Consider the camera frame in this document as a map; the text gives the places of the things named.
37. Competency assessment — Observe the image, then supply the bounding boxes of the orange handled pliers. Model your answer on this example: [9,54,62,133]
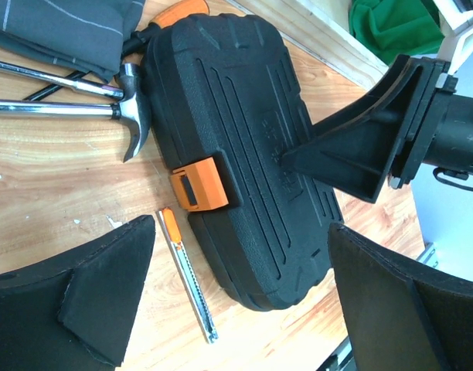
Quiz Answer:
[0,61,124,100]

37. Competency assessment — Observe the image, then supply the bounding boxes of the green garment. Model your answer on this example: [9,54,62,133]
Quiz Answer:
[349,0,444,65]

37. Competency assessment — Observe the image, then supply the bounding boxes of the black plastic tool case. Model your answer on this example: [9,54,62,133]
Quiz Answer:
[142,14,342,311]

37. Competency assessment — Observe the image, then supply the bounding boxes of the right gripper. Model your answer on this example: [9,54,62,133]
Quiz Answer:
[281,56,473,203]

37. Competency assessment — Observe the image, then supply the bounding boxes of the orange black screwdriver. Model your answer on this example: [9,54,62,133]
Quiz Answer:
[24,0,209,101]

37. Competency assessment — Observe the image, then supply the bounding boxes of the grey folded cloth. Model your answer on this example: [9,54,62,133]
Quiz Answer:
[0,0,145,82]

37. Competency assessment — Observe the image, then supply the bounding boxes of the claw hammer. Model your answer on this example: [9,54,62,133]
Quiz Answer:
[0,63,151,162]

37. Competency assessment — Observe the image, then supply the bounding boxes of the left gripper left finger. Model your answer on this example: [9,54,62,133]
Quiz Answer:
[0,215,155,370]

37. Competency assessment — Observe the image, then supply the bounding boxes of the orange utility knife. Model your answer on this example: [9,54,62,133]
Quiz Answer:
[156,207,219,344]

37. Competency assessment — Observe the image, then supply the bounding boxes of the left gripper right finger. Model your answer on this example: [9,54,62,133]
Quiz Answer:
[328,223,473,370]

